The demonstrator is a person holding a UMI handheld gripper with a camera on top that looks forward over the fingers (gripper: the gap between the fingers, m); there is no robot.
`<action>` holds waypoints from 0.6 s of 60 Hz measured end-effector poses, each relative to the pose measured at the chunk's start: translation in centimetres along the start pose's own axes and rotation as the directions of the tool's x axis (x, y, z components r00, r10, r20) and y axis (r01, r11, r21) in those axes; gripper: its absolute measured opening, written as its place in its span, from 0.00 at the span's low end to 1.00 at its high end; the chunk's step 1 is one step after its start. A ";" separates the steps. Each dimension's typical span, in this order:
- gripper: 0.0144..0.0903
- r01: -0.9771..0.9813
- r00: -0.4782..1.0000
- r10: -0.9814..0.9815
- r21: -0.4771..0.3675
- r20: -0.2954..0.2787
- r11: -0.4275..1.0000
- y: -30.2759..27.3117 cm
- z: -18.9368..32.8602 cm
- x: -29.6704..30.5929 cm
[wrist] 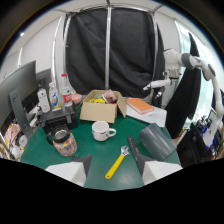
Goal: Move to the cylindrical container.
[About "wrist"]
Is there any grey cylindrical container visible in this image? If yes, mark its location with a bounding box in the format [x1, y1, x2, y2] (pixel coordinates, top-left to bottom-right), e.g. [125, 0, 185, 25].
[138, 122, 178, 162]

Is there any colourful patterned pitcher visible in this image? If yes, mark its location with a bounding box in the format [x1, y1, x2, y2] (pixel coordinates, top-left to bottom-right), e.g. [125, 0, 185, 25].
[45, 124, 79, 158]

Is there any white ceramic mug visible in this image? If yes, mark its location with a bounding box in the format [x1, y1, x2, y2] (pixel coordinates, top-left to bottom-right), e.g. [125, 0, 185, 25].
[91, 120, 118, 142]

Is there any black box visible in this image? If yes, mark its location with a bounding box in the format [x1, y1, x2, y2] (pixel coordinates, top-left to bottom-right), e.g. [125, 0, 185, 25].
[40, 102, 79, 135]

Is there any orange book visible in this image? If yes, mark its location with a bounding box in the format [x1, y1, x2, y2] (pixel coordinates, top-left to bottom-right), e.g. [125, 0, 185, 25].
[125, 97, 155, 115]

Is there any open cardboard box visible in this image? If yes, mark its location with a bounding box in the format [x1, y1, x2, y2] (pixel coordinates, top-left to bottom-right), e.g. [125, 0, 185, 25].
[79, 89, 128, 124]

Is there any pink bowl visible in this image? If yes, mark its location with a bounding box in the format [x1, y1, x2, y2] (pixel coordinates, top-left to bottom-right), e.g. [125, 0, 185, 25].
[71, 93, 83, 105]

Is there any yellow toy in box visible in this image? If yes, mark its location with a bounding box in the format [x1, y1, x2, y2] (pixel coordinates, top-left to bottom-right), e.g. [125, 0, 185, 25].
[87, 97, 107, 105]

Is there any yellow label bottle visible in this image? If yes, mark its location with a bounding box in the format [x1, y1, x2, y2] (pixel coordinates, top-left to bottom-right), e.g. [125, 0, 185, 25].
[48, 81, 62, 112]

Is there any white spray bottle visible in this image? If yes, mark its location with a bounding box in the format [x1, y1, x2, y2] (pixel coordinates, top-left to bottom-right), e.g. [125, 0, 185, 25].
[36, 84, 51, 114]

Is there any red label water bottle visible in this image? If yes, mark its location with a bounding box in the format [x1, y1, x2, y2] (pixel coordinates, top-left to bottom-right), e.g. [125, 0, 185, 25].
[59, 72, 74, 108]

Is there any grey computer monitor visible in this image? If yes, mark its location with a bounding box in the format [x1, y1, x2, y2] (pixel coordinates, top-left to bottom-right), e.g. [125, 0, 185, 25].
[0, 60, 38, 140]

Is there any black curtain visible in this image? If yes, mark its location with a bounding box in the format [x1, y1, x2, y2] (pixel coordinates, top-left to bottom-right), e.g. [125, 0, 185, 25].
[65, 7, 166, 99]

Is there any yellow handled adjustable wrench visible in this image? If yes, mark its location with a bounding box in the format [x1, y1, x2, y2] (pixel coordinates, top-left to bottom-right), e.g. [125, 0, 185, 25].
[104, 145, 130, 181]

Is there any metal frame pole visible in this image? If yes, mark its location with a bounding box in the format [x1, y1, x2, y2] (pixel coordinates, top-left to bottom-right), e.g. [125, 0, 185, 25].
[104, 5, 113, 91]

